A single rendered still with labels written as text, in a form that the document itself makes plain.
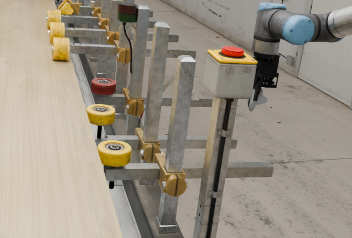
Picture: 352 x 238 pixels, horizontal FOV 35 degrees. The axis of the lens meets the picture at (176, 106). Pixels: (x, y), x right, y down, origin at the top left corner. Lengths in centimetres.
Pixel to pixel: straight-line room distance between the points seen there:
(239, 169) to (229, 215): 151
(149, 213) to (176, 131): 29
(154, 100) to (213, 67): 56
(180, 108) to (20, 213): 43
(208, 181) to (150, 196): 52
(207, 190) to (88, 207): 23
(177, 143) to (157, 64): 28
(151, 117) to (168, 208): 29
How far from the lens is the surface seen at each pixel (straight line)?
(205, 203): 106
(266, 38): 185
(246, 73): 96
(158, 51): 146
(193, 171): 138
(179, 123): 126
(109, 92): 176
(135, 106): 174
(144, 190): 157
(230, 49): 96
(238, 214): 294
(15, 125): 143
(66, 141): 134
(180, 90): 123
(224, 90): 95
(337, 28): 178
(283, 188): 331
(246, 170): 143
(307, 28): 176
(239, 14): 679
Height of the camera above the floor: 145
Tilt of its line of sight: 20 degrees down
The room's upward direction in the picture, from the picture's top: 7 degrees clockwise
